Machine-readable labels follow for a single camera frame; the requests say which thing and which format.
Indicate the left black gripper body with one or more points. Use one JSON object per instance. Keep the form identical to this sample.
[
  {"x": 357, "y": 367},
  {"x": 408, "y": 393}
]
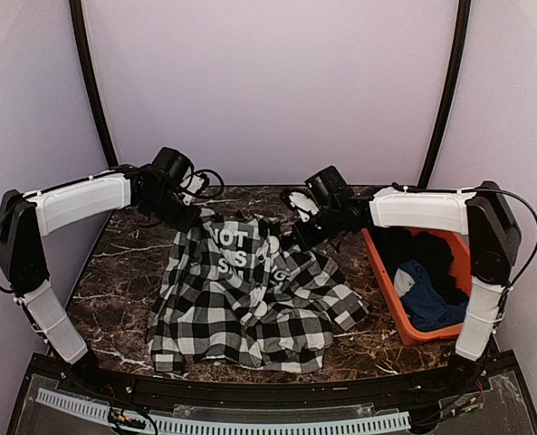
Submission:
[{"x": 177, "y": 219}]

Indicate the white slotted cable duct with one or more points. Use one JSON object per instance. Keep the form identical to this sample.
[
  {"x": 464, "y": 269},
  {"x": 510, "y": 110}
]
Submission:
[{"x": 194, "y": 420}]

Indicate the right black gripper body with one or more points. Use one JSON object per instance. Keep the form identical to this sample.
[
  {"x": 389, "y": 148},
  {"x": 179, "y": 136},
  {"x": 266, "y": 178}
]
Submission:
[{"x": 311, "y": 238}]

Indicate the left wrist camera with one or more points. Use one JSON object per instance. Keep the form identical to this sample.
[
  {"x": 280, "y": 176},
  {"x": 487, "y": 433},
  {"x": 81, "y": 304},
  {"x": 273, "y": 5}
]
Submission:
[{"x": 194, "y": 185}]

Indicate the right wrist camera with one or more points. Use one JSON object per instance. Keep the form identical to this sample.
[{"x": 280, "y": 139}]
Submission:
[{"x": 302, "y": 203}]

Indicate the black front rail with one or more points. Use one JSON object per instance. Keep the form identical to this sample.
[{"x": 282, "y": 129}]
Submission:
[{"x": 428, "y": 395}]

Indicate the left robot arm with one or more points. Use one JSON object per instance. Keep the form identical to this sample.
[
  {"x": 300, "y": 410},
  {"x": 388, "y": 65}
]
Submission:
[{"x": 164, "y": 189}]

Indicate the right black frame post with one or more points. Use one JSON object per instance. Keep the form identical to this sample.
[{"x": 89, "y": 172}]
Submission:
[{"x": 448, "y": 93}]

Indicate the left black frame post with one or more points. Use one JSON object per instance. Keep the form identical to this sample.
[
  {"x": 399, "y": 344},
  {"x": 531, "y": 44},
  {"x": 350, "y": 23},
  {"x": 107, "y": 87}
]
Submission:
[{"x": 90, "y": 82}]

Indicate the blue garment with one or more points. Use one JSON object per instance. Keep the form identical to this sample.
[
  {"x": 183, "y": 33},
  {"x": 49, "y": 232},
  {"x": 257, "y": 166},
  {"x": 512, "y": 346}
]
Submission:
[{"x": 426, "y": 309}]

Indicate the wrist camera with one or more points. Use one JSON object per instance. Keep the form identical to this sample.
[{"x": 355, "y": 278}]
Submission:
[
  {"x": 194, "y": 185},
  {"x": 302, "y": 203}
]

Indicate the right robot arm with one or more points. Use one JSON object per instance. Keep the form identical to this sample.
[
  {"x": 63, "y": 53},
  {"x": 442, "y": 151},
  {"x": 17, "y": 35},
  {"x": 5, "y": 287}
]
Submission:
[{"x": 328, "y": 206}]

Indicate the black garment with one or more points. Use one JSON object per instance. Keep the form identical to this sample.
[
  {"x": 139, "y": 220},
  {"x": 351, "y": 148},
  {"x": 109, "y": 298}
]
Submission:
[{"x": 397, "y": 246}]

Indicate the orange plastic basket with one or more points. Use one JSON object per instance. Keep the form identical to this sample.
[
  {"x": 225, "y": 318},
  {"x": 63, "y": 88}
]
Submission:
[{"x": 460, "y": 270}]

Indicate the black frame post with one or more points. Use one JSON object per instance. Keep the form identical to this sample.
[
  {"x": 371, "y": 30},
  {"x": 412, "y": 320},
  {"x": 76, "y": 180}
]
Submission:
[
  {"x": 448, "y": 93},
  {"x": 90, "y": 82}
]

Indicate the black white plaid shirt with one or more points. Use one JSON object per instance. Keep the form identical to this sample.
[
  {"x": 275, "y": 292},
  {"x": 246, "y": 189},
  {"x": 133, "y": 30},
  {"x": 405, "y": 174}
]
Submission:
[{"x": 225, "y": 298}]

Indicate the white brooch back piece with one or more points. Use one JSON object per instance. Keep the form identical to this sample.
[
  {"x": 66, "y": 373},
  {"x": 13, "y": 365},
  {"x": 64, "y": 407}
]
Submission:
[{"x": 274, "y": 244}]

